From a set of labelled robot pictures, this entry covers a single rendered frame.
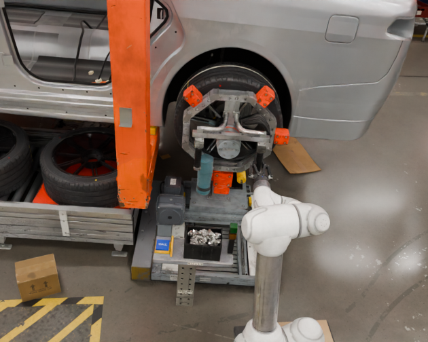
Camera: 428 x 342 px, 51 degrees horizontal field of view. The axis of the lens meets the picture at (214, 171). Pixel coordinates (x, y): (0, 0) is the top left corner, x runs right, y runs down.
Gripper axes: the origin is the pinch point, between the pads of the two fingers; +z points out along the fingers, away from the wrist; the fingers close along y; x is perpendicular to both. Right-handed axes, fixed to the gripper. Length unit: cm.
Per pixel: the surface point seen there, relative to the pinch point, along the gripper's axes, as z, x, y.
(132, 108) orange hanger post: -12, 35, -67
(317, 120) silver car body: 40, 6, 39
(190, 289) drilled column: -39, -66, -33
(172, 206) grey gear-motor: 5, -43, -48
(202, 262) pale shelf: -42, -38, -28
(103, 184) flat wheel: 10, -33, -90
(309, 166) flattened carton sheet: 109, -82, 64
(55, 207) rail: -2, -44, -117
